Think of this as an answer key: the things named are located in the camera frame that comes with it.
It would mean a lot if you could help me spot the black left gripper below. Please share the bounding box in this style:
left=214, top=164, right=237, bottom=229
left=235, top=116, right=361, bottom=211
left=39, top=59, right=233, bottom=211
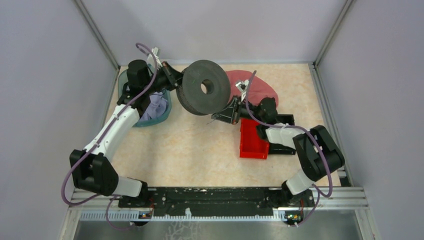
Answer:
left=144, top=61, right=194, bottom=95

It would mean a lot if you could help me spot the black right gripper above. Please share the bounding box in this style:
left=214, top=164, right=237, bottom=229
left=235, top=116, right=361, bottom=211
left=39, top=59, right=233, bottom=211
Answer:
left=211, top=95, right=264, bottom=125

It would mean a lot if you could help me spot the black cable spool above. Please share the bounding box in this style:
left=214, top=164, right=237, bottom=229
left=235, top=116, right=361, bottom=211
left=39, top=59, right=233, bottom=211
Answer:
left=176, top=59, right=231, bottom=116

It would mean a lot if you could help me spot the red plastic bin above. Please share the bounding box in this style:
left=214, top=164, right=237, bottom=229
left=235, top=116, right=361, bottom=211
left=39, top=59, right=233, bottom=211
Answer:
left=239, top=118, right=269, bottom=160

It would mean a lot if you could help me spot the black plastic bin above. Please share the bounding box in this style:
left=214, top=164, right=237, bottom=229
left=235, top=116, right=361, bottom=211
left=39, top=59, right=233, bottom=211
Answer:
left=268, top=114, right=296, bottom=155

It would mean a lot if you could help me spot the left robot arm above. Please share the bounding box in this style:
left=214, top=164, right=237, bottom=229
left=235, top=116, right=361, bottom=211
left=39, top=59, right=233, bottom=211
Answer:
left=69, top=60, right=183, bottom=207

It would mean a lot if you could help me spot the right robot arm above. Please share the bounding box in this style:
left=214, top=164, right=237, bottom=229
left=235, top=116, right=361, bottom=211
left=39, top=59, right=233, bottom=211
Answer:
left=211, top=96, right=345, bottom=206

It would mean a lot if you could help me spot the lavender cloth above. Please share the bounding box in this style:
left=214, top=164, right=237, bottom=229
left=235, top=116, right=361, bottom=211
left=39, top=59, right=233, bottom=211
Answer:
left=140, top=93, right=168, bottom=122

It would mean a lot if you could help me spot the pink cloth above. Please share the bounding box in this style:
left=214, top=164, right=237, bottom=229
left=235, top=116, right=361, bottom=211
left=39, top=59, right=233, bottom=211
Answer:
left=226, top=70, right=279, bottom=107

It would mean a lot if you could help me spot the teal plastic tray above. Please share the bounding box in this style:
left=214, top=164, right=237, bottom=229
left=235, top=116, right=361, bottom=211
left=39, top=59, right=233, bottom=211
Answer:
left=117, top=70, right=172, bottom=128

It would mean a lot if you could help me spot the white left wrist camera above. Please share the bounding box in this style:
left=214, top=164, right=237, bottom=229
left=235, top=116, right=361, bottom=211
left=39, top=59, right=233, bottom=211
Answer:
left=146, top=46, right=163, bottom=72

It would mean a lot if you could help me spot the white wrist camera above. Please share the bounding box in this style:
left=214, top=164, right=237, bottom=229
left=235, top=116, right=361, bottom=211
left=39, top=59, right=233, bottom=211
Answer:
left=235, top=79, right=250, bottom=103
left=146, top=46, right=163, bottom=72

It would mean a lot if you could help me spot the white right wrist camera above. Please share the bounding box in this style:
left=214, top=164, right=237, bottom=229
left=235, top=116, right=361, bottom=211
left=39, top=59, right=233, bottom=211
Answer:
left=235, top=79, right=250, bottom=103

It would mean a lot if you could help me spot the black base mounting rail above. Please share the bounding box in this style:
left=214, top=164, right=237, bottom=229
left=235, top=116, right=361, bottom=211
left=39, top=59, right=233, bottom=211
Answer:
left=118, top=187, right=315, bottom=217

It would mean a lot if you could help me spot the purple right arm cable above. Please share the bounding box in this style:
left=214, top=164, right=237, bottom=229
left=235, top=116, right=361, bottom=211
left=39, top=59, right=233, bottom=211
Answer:
left=244, top=70, right=333, bottom=228

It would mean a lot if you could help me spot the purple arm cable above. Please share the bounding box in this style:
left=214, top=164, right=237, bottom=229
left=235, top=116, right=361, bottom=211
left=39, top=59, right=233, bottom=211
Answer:
left=244, top=70, right=333, bottom=228
left=60, top=42, right=159, bottom=231

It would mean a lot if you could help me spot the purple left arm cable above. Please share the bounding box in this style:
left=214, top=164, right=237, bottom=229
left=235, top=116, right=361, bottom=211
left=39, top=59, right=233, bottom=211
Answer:
left=60, top=42, right=159, bottom=231

